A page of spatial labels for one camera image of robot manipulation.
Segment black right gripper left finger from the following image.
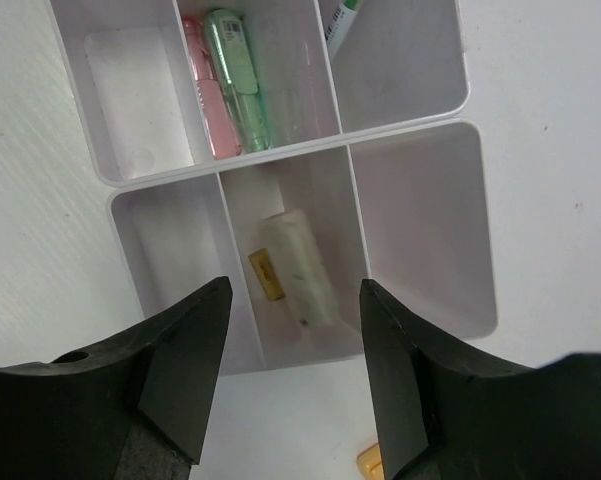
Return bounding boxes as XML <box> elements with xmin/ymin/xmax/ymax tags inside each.
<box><xmin>0</xmin><ymin>277</ymin><xmax>233</xmax><ymax>479</ymax></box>

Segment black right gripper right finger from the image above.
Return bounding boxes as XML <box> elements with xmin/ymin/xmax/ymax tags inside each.
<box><xmin>359</xmin><ymin>280</ymin><xmax>601</xmax><ymax>479</ymax></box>

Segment orange pink highlighter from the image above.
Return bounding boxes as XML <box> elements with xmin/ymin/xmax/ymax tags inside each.
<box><xmin>356</xmin><ymin>443</ymin><xmax>385</xmax><ymax>480</ymax></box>

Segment grey eraser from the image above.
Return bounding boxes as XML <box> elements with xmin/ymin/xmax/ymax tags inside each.
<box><xmin>258</xmin><ymin>209</ymin><xmax>340</xmax><ymax>329</ymax></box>

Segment pink translucent correction tape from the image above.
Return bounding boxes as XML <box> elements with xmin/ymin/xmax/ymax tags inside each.
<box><xmin>182</xmin><ymin>16</ymin><xmax>242</xmax><ymax>160</ymax></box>

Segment green translucent correction tape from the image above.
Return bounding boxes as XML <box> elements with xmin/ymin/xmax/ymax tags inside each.
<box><xmin>203</xmin><ymin>9</ymin><xmax>270</xmax><ymax>153</ymax></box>

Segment green gel pen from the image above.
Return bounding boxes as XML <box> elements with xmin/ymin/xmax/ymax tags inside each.
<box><xmin>325</xmin><ymin>0</ymin><xmax>363</xmax><ymax>62</ymax></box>

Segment yellow label sticker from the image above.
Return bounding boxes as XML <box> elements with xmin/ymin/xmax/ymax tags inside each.
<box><xmin>248</xmin><ymin>248</ymin><xmax>285</xmax><ymax>301</ymax></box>

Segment white divided organizer box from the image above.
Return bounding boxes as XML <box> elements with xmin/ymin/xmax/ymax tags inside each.
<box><xmin>49</xmin><ymin>1</ymin><xmax>498</xmax><ymax>375</ymax></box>

